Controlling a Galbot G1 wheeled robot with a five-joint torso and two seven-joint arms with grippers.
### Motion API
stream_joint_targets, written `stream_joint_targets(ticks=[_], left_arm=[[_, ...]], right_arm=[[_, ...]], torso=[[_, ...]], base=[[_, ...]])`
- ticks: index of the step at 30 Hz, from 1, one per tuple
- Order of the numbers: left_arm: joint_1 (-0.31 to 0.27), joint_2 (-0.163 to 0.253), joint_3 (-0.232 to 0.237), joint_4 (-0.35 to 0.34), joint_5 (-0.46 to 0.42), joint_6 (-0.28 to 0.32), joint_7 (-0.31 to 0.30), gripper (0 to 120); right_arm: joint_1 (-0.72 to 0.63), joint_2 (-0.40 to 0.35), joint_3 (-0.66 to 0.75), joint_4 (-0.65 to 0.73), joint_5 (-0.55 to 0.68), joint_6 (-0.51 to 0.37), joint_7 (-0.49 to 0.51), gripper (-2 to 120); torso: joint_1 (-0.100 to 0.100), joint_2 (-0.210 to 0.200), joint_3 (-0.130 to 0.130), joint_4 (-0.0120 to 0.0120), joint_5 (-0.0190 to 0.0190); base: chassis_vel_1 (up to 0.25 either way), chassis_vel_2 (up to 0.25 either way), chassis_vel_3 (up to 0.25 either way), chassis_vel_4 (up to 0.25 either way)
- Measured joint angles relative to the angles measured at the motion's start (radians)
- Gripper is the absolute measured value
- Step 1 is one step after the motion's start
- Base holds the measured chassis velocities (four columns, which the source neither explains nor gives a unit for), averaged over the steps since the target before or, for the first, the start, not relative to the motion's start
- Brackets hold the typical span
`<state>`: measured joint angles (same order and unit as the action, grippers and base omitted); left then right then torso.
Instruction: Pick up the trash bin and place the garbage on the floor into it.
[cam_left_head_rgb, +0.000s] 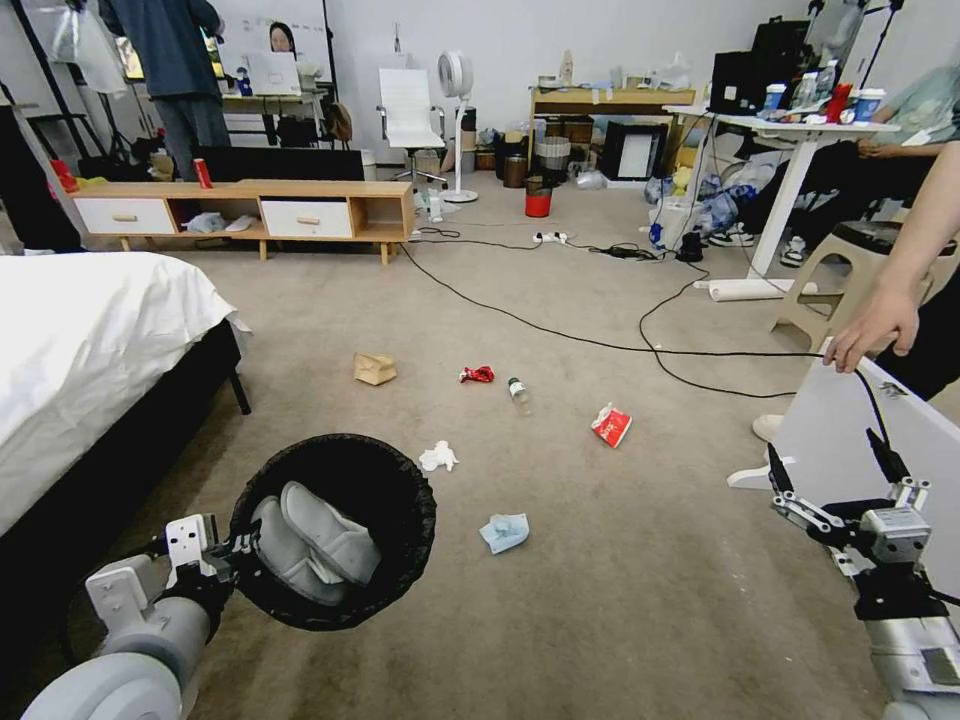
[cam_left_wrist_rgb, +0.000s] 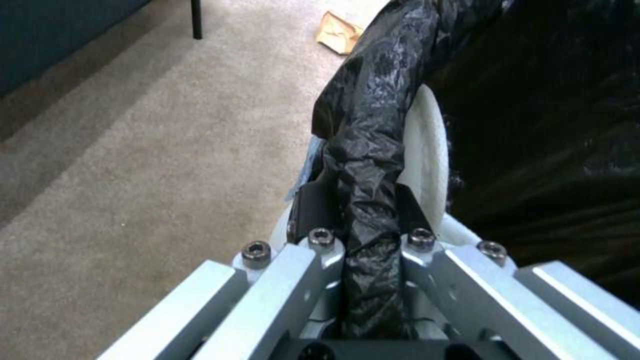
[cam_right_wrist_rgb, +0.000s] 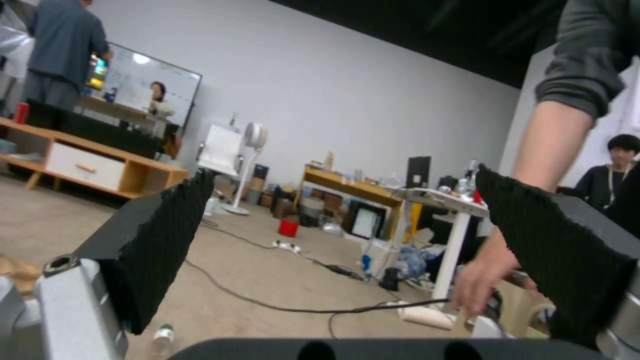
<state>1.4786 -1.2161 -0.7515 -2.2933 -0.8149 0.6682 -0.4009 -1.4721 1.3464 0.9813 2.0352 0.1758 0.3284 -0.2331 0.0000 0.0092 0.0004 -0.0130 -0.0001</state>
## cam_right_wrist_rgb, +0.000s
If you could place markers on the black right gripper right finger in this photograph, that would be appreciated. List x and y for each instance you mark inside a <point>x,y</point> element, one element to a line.
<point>565,247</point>

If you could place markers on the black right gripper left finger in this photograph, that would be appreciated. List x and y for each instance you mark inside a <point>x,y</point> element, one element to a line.
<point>150,240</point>

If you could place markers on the small red bin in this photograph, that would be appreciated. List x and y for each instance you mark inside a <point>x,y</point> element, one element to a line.
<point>288,228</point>

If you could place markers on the small black bin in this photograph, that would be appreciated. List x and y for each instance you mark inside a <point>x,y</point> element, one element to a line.
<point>391,279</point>

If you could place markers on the wooden cabinet with white drawer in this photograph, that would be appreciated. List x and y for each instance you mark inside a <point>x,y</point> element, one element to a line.
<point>85,168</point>

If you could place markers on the clear plastic bottle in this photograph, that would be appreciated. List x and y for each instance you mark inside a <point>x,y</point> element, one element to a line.
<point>163,335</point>

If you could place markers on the seated person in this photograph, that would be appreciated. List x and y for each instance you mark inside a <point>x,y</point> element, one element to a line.
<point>622,153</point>
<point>160,108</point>

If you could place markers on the white desk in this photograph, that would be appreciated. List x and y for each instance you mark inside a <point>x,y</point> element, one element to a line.
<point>452,255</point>

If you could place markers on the white flat panel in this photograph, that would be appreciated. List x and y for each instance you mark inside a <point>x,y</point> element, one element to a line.
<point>220,150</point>

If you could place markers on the white power strip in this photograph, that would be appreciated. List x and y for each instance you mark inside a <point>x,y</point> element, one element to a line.
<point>287,246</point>
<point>425,317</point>

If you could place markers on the white standing fan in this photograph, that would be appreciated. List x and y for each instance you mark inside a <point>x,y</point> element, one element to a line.
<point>254,135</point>

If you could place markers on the blue and white bag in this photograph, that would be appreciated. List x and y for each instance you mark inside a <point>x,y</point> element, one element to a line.
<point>417,260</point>

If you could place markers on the black monitor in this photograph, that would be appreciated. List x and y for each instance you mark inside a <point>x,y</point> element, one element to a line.
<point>419,172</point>

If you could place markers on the red cup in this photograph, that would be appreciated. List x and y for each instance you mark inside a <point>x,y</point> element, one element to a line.
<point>21,112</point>

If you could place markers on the black framed picture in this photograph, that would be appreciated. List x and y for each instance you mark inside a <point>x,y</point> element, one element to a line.
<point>367,221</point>

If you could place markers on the yellow wooden table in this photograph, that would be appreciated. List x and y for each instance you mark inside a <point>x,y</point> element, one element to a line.
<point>350,186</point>

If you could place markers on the standing person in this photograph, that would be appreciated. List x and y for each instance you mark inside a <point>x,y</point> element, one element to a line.
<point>65,41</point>

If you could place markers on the person in white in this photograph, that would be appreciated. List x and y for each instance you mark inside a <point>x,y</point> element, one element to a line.
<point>12,60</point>

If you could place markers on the whiteboard with black frame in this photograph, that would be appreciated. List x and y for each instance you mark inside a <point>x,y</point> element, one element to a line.
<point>172,86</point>

